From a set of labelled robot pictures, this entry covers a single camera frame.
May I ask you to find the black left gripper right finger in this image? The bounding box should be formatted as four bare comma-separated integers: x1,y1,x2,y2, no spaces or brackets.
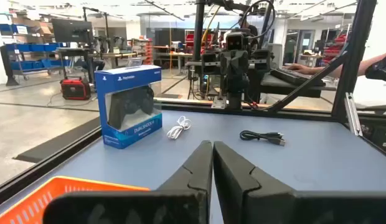
214,141,386,224

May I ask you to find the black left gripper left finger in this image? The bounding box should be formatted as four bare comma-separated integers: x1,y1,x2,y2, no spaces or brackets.
42,140,214,224

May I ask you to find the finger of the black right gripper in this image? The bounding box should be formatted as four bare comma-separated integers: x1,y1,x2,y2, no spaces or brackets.
233,50,250,91
220,50,235,91

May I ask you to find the teal black braided USB cable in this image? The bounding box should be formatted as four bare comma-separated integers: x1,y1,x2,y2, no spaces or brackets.
239,129,286,147

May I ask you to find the white USB cable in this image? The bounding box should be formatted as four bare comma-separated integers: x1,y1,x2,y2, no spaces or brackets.
166,115,192,140

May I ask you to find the person's forearm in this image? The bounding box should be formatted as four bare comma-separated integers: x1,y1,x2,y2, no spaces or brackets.
314,50,386,78

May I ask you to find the black keyboard desk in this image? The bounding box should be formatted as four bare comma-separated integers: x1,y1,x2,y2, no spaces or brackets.
260,73,337,94

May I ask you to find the black computer keyboard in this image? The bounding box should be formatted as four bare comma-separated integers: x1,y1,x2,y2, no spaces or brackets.
270,67,326,87

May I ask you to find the person's hand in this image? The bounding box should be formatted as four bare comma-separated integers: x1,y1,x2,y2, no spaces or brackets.
286,63,317,75

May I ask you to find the blue PlayStation controller box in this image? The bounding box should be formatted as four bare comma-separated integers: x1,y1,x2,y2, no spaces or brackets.
93,64,163,150

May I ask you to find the orange plastic slotted basket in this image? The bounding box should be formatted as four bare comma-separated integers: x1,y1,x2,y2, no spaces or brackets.
0,175,150,224

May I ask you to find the black labelled control box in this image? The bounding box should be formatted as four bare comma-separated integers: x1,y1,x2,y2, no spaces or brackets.
356,119,386,161

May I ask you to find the red equipment case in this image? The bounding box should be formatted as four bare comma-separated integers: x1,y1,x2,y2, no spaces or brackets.
60,77,92,101

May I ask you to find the black computer monitor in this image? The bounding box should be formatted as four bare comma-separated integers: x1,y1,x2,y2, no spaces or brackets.
51,18,94,44

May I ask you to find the black rounded object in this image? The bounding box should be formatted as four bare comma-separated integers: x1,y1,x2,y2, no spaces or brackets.
365,55,386,83

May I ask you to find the shelf with blue bins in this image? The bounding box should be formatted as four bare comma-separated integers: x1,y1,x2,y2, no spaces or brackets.
0,42,70,74

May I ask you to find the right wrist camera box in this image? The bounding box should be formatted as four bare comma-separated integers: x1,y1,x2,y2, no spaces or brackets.
225,32,245,50

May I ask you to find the black aluminium frame post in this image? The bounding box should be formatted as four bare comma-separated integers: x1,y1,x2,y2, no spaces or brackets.
331,0,378,123
192,0,207,62

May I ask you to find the yellow hanging cord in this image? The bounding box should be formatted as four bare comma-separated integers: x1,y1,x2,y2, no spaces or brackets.
200,5,222,44

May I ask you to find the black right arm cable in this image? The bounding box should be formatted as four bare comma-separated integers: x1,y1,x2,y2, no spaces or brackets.
241,0,276,40

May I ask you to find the black diagonal frame brace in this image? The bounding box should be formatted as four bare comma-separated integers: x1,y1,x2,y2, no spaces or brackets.
267,52,349,113

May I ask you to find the black table edge rail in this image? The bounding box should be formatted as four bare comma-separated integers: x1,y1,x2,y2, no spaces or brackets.
0,124,103,208
155,98,386,125

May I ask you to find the black floor cable cover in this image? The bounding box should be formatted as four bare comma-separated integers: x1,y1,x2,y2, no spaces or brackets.
14,116,102,164

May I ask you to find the silver metal bracket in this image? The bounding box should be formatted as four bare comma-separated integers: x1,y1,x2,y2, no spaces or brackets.
344,92,364,137

